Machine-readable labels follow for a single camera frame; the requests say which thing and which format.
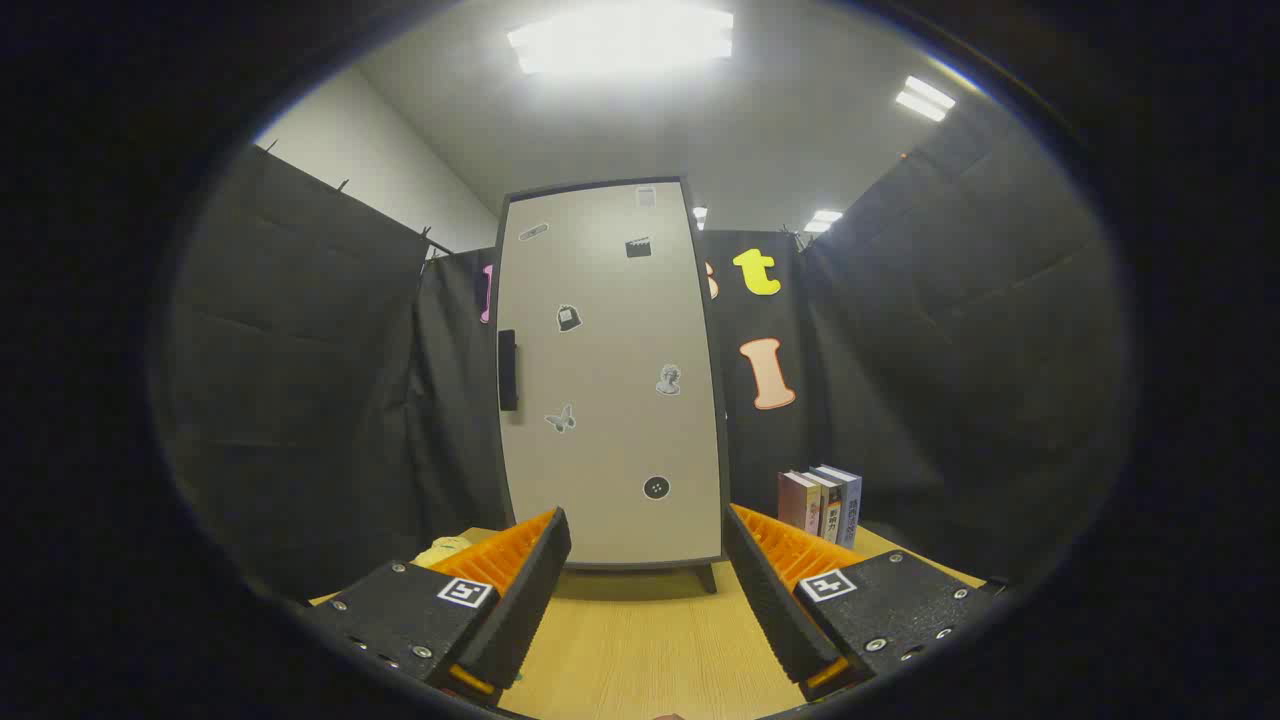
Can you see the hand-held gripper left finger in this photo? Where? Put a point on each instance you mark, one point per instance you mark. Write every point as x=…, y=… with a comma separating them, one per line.
x=525, y=610

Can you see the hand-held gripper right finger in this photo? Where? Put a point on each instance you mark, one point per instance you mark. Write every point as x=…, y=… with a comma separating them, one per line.
x=775, y=610

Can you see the white cabinet door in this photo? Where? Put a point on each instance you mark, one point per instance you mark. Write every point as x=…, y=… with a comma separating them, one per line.
x=610, y=450

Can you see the yellow plush toy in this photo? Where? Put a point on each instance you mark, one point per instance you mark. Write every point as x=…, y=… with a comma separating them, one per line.
x=440, y=552

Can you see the pink spine book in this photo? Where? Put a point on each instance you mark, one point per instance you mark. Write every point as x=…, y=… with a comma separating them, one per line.
x=797, y=505

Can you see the brown spine book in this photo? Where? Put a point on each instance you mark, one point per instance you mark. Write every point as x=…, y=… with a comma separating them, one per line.
x=830, y=515

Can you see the grey blue book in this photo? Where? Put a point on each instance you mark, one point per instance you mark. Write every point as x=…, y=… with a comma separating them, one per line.
x=850, y=505

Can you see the dark grey cabinet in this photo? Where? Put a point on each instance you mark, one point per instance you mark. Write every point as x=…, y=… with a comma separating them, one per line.
x=650, y=565

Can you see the black backdrop cloth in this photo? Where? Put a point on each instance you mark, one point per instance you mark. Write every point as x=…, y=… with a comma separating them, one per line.
x=300, y=380

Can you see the double strip ceiling light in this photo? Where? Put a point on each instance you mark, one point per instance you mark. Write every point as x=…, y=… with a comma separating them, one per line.
x=925, y=98

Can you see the large ceiling light panel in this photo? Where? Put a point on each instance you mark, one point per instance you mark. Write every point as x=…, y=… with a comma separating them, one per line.
x=620, y=40

